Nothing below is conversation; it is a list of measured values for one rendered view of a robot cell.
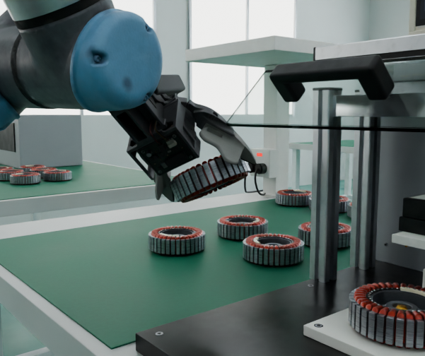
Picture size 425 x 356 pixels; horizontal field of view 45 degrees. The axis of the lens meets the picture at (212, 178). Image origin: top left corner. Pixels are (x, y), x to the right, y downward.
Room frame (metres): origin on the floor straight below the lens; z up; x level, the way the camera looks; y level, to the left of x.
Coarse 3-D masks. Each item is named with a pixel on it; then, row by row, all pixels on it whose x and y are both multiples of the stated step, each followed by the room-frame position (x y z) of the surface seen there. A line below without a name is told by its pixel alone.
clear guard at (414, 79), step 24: (264, 72) 0.56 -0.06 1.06; (408, 72) 0.42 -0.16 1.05; (264, 96) 0.52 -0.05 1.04; (312, 96) 0.47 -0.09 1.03; (336, 96) 0.45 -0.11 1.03; (360, 96) 0.43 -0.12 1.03; (408, 96) 0.39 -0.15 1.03; (240, 120) 0.51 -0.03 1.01; (264, 120) 0.49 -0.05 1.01; (288, 120) 0.46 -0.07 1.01; (312, 120) 0.44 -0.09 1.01; (336, 120) 0.42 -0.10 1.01; (360, 120) 0.41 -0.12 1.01; (384, 120) 0.39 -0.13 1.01; (408, 120) 0.37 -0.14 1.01
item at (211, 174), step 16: (208, 160) 0.66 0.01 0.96; (224, 160) 0.66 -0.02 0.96; (240, 160) 0.68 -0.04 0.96; (176, 176) 0.68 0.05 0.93; (192, 176) 0.66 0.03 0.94; (208, 176) 0.65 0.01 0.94; (224, 176) 0.65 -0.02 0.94; (240, 176) 0.67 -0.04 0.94; (176, 192) 0.68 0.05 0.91; (192, 192) 0.66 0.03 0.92; (208, 192) 0.74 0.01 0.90
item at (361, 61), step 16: (288, 64) 0.47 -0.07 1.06; (304, 64) 0.45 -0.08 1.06; (320, 64) 0.43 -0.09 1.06; (336, 64) 0.42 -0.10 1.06; (352, 64) 0.41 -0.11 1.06; (368, 64) 0.39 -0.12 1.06; (384, 64) 0.40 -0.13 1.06; (272, 80) 0.47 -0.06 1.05; (288, 80) 0.46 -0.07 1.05; (304, 80) 0.44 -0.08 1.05; (320, 80) 0.43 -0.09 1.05; (336, 80) 0.42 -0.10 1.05; (368, 80) 0.40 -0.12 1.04; (384, 80) 0.40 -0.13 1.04; (288, 96) 0.48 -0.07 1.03; (368, 96) 0.41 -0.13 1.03; (384, 96) 0.40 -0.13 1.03
